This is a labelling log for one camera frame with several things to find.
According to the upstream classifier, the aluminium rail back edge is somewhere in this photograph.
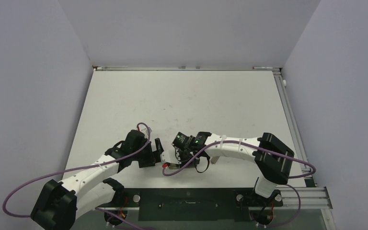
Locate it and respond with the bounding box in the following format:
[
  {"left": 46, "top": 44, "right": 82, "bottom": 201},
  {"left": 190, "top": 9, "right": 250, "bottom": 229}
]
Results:
[{"left": 93, "top": 66, "right": 281, "bottom": 72}]

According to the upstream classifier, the aluminium rail right edge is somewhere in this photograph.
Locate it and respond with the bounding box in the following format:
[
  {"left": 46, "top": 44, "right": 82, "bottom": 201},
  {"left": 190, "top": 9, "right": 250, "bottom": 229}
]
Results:
[{"left": 273, "top": 69, "right": 332, "bottom": 209}]

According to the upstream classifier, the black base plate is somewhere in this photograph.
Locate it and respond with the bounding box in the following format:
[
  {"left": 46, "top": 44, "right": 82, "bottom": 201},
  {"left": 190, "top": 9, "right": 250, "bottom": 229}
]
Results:
[{"left": 102, "top": 187, "right": 283, "bottom": 222}]

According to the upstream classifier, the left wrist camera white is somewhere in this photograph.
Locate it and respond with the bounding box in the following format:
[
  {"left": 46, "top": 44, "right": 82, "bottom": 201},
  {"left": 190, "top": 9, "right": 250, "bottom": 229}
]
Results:
[{"left": 136, "top": 123, "right": 152, "bottom": 135}]

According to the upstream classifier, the white grey remote control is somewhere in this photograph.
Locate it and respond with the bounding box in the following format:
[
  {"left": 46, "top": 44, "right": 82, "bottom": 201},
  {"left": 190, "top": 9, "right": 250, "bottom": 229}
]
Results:
[{"left": 167, "top": 163, "right": 185, "bottom": 170}]

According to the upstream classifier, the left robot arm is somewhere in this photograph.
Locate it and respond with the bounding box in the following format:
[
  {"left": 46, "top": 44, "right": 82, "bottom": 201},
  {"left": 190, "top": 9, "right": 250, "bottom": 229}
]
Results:
[{"left": 30, "top": 129, "right": 164, "bottom": 230}]

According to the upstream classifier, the purple cable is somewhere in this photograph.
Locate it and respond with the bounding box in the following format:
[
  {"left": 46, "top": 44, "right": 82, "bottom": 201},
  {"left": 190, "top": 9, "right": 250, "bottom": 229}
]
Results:
[
  {"left": 2, "top": 122, "right": 156, "bottom": 230},
  {"left": 162, "top": 140, "right": 317, "bottom": 229}
]

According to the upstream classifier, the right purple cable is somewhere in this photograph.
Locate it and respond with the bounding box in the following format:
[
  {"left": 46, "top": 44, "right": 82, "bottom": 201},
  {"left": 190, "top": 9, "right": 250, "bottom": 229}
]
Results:
[{"left": 162, "top": 140, "right": 317, "bottom": 229}]

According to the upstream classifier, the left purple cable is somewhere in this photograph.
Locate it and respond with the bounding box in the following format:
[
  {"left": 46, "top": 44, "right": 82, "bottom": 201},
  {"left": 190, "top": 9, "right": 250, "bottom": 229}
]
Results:
[{"left": 2, "top": 122, "right": 156, "bottom": 230}]

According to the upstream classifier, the grey battery cover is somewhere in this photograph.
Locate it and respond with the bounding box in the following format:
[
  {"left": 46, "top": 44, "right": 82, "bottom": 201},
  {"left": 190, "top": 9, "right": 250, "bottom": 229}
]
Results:
[{"left": 210, "top": 156, "right": 219, "bottom": 164}]

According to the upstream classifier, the aluminium rail edge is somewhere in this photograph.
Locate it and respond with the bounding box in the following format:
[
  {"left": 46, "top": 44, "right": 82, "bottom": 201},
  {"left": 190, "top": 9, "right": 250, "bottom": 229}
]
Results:
[
  {"left": 273, "top": 69, "right": 332, "bottom": 209},
  {"left": 93, "top": 66, "right": 281, "bottom": 72}
]

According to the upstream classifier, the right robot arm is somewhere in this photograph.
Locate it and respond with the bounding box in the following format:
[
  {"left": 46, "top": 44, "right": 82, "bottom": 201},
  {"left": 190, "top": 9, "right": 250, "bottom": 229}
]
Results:
[{"left": 172, "top": 132, "right": 294, "bottom": 205}]

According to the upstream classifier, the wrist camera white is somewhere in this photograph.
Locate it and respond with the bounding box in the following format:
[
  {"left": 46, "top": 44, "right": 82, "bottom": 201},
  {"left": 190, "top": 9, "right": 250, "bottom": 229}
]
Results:
[
  {"left": 136, "top": 123, "right": 152, "bottom": 135},
  {"left": 161, "top": 150, "right": 181, "bottom": 165}
]

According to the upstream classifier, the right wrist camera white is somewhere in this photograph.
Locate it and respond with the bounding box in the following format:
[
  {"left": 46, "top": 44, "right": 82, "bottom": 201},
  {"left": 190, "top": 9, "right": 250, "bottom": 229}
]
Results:
[{"left": 161, "top": 150, "right": 181, "bottom": 165}]

